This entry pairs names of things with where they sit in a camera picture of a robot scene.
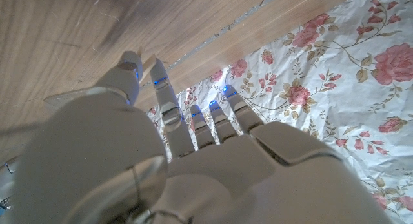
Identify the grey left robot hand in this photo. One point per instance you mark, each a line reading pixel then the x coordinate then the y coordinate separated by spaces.
pixel 226 179

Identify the wooden clothespin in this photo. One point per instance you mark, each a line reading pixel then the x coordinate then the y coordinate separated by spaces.
pixel 147 67

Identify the floral backdrop cloth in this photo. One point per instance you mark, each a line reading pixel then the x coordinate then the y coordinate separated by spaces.
pixel 322 88

